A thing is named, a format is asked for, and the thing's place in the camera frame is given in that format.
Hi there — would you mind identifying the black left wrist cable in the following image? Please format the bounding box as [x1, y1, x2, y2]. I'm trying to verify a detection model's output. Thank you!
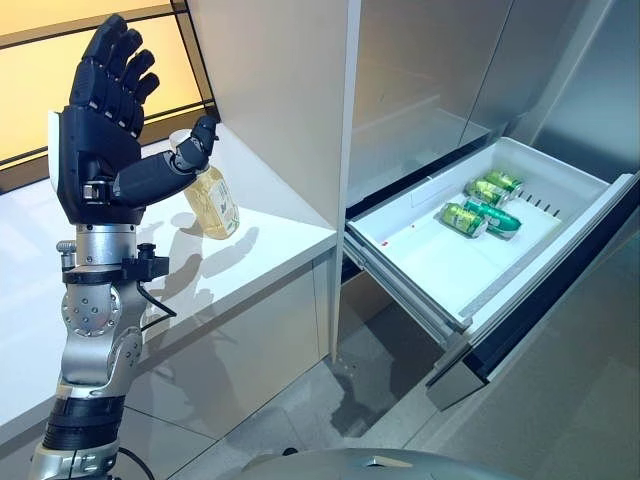
[134, 279, 177, 331]

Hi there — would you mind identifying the grey robot torso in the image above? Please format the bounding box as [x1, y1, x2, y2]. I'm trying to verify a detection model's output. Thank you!
[239, 446, 531, 480]

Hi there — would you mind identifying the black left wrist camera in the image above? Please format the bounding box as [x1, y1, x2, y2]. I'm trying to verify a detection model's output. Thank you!
[119, 243, 169, 284]

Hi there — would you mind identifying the lime green drink can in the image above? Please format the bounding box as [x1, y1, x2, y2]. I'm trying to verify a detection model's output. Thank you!
[484, 169, 524, 196]
[439, 201, 489, 237]
[464, 178, 511, 206]

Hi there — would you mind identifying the yellow tea bottle white cap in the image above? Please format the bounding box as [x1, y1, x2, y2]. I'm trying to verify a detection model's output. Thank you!
[168, 128, 241, 239]

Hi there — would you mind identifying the white fridge drawer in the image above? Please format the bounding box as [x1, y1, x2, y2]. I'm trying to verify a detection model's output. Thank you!
[344, 135, 640, 411]

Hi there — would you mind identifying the white tall side panel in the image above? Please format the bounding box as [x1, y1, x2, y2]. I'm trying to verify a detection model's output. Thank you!
[187, 0, 362, 361]

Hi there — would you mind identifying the amber backlit wall panel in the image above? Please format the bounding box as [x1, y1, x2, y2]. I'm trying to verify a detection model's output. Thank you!
[0, 0, 219, 194]

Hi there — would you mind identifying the stainless steel fridge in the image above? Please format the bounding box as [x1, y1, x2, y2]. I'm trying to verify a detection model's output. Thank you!
[339, 0, 640, 480]

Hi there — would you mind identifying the green bottle lying in drawer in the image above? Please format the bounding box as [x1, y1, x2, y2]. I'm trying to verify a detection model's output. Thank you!
[464, 197, 521, 236]

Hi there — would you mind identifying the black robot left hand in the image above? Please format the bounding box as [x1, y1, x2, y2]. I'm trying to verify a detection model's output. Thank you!
[48, 13, 221, 226]

